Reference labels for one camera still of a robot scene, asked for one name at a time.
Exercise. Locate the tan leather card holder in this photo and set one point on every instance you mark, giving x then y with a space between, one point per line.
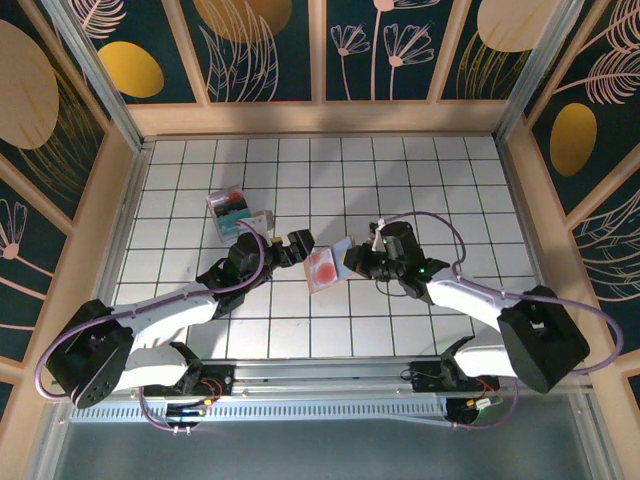
342 262

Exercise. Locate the card with red circles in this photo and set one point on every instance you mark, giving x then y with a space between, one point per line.
324 270

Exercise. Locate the clear acrylic card box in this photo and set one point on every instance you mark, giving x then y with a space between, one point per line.
225 235

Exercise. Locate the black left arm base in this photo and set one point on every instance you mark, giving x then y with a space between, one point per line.
222 375

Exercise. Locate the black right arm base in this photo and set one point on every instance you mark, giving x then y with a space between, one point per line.
425 375

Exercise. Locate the teal card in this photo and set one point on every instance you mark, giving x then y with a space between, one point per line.
232 222

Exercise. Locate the black card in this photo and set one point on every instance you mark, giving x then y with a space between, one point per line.
232 204

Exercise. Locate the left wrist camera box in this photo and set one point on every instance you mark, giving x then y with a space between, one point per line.
264 220

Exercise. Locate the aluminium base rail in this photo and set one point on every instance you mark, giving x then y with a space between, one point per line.
325 372

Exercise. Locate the aluminium side rail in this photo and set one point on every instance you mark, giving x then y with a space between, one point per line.
119 240
520 200

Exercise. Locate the aluminium corner post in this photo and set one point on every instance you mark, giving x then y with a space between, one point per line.
100 85
537 75

